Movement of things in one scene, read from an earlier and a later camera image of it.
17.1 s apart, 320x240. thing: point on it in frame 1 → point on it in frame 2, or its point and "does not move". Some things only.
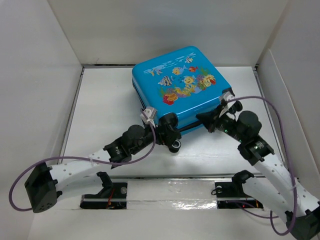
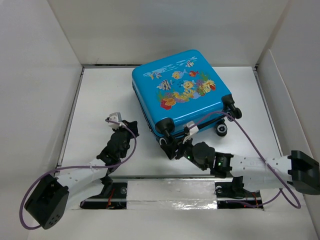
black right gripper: x=209 y=119 → x=170 y=149
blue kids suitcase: x=184 y=84 does not move
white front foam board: x=157 y=209 does not move
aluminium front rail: x=163 y=177 does not move
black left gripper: x=168 y=135 → x=131 y=125
